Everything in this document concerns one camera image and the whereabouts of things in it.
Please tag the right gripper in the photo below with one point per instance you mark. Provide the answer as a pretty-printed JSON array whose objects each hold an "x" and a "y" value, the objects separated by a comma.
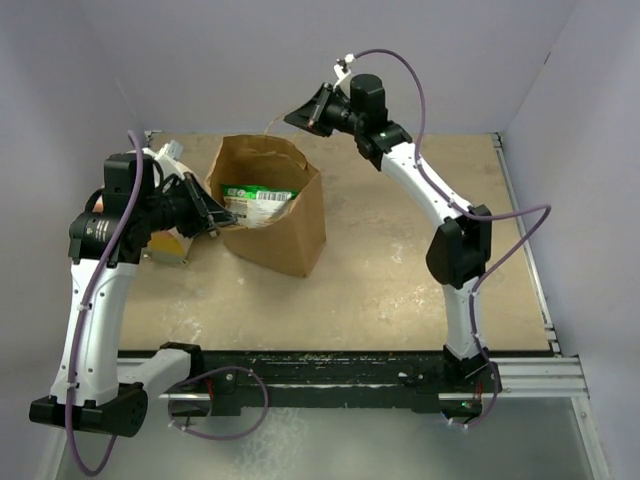
[{"x": 309, "y": 116}]

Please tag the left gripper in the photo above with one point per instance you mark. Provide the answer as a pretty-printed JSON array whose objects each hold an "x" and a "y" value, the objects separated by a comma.
[{"x": 216, "y": 213}]

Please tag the green white snack packet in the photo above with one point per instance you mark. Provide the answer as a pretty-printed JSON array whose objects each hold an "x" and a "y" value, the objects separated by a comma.
[{"x": 256, "y": 206}]

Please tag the brown paper bag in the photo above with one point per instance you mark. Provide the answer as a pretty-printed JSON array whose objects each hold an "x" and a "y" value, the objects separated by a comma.
[{"x": 291, "y": 245}]

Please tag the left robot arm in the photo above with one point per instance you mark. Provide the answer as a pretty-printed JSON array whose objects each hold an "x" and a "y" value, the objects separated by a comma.
[{"x": 89, "y": 394}]

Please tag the orange beige box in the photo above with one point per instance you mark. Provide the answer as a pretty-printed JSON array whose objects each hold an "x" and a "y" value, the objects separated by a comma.
[{"x": 167, "y": 247}]

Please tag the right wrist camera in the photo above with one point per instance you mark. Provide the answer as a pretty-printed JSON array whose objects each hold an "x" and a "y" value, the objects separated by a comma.
[{"x": 342, "y": 69}]

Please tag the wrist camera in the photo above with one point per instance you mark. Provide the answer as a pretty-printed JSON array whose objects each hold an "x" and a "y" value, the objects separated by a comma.
[
  {"x": 342, "y": 69},
  {"x": 168, "y": 158}
]

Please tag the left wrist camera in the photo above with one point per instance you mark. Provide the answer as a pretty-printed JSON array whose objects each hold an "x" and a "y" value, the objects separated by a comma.
[{"x": 168, "y": 158}]

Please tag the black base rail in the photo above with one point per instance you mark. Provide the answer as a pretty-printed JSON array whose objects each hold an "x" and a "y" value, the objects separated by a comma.
[{"x": 420, "y": 381}]

